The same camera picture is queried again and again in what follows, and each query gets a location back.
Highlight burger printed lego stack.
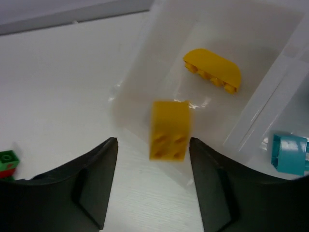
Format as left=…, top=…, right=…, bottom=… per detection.
left=183, top=48, right=241, bottom=94

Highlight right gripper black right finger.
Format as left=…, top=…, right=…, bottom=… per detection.
left=189, top=138, right=309, bottom=232

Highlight yellow rounded lego brick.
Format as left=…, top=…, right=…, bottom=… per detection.
left=149, top=101, right=192, bottom=162

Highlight teal green printed lego brick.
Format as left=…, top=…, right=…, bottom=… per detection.
left=271, top=133, right=309, bottom=176

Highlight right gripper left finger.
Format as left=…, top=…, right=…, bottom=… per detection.
left=0, top=137, right=118, bottom=232

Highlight clear four-compartment tray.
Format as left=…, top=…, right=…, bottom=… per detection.
left=110, top=0, right=309, bottom=179

